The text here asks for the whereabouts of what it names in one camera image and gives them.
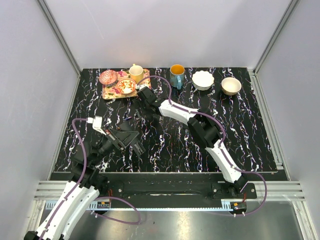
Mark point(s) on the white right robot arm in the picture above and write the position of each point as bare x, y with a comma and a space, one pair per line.
206, 132

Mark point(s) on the yellow mug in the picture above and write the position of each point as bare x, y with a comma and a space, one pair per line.
136, 73

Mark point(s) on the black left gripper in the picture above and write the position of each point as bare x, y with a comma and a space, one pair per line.
125, 137

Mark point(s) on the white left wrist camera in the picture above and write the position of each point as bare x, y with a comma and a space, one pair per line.
96, 123

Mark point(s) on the pink patterned bowl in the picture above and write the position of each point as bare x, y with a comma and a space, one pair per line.
108, 78

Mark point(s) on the floral rectangular tray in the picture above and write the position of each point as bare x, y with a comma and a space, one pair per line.
110, 93

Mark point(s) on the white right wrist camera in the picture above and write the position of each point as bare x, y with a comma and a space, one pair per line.
140, 86

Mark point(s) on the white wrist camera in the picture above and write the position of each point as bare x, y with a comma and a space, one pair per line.
96, 123
140, 86

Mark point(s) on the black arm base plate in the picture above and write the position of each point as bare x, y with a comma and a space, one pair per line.
211, 185

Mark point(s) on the blue mug orange inside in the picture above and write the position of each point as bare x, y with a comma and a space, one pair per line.
177, 76

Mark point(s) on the aluminium front rail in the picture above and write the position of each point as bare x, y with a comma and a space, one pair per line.
272, 191

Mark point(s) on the cream round bowl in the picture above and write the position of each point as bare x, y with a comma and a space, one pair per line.
231, 86

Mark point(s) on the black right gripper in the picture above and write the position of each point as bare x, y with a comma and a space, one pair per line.
138, 115

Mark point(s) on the white scalloped bowl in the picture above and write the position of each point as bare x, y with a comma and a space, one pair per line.
202, 80

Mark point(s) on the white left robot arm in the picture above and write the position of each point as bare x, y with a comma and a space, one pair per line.
75, 199

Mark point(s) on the orange patterned bowl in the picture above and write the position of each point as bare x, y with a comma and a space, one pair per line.
126, 86

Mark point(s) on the black remote control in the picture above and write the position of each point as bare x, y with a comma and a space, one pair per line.
138, 148

